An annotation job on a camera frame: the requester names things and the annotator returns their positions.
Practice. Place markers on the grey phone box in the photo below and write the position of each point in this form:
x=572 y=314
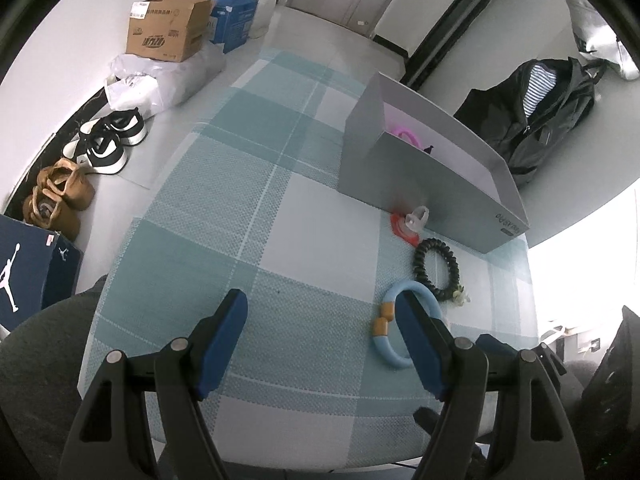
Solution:
x=402 y=152

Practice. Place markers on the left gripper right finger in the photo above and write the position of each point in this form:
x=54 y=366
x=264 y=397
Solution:
x=428 y=342

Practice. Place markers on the brown shoe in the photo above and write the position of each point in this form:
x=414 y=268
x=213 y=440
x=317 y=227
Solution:
x=48 y=211
x=69 y=181

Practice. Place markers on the white bag hanging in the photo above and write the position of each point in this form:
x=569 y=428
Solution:
x=596 y=40

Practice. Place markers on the black white sneaker near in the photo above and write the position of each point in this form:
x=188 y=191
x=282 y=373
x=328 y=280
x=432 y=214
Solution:
x=98 y=152

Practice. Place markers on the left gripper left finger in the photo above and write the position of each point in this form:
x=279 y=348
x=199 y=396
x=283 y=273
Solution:
x=214 y=340

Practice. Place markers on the checkered teal tablecloth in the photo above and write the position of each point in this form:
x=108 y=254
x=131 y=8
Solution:
x=250 y=201

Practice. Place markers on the brown shoe upper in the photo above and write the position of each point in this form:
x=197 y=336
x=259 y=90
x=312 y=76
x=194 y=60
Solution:
x=69 y=181

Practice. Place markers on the navy Jordan shoe box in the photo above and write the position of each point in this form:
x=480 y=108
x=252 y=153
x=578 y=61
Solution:
x=38 y=268

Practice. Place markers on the blue cardboard box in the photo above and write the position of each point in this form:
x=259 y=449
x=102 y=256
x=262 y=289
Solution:
x=230 y=23

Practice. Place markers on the black white sneaker far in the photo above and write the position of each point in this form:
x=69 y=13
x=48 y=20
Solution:
x=128 y=125

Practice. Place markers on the brown cardboard box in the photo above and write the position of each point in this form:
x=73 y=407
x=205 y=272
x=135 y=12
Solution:
x=168 y=30

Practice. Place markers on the black jacket striped lining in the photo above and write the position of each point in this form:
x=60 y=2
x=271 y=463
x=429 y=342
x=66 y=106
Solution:
x=528 y=114

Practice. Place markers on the black mirror frame stand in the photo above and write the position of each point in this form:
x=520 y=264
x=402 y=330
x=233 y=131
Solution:
x=442 y=37

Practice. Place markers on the white plastic bags pile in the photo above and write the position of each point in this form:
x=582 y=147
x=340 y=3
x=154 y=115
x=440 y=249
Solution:
x=154 y=86

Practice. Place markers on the brown shoe lower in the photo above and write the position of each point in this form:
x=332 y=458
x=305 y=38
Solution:
x=48 y=211

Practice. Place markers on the black white sneaker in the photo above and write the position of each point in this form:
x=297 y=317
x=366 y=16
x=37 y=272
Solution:
x=128 y=125
x=98 y=152

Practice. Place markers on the grey chair seat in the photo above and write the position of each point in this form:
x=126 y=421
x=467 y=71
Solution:
x=40 y=366

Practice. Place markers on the black spiral hair tie flower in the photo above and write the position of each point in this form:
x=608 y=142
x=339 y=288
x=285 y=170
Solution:
x=435 y=266

